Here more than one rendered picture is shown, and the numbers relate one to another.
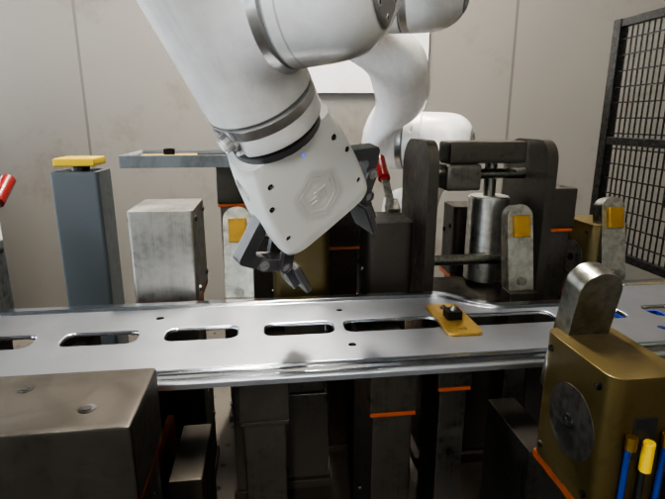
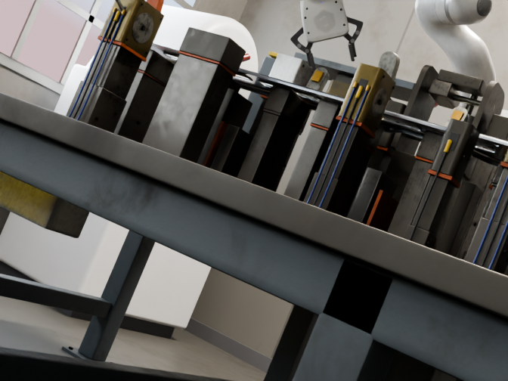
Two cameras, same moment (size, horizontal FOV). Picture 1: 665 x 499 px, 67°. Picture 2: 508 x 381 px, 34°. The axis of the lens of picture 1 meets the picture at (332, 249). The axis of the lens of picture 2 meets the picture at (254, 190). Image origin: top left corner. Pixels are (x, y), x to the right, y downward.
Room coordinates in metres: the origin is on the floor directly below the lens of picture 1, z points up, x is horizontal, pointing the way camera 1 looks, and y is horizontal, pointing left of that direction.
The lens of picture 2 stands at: (-1.05, -1.13, 0.63)
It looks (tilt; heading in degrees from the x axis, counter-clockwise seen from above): 3 degrees up; 38
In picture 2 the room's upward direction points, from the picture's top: 23 degrees clockwise
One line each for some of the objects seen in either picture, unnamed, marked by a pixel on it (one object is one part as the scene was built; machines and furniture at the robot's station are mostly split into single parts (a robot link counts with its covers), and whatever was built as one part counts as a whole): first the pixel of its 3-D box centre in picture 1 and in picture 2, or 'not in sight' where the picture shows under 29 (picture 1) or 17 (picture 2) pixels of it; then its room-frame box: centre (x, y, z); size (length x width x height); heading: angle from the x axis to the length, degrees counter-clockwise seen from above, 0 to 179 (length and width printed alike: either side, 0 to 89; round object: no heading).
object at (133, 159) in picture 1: (248, 157); (360, 78); (0.83, 0.14, 1.16); 0.37 x 0.14 x 0.02; 97
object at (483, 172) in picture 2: (535, 314); (473, 203); (0.77, -0.33, 0.91); 0.07 x 0.05 x 0.42; 7
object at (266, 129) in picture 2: (267, 455); (269, 151); (0.50, 0.07, 0.84); 0.12 x 0.05 x 0.29; 7
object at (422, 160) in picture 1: (465, 299); (428, 173); (0.74, -0.21, 0.94); 0.18 x 0.13 x 0.49; 97
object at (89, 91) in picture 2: not in sight; (108, 70); (0.25, 0.43, 0.88); 0.14 x 0.09 x 0.36; 7
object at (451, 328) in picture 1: (452, 314); not in sight; (0.52, -0.13, 1.01); 0.08 x 0.04 x 0.01; 7
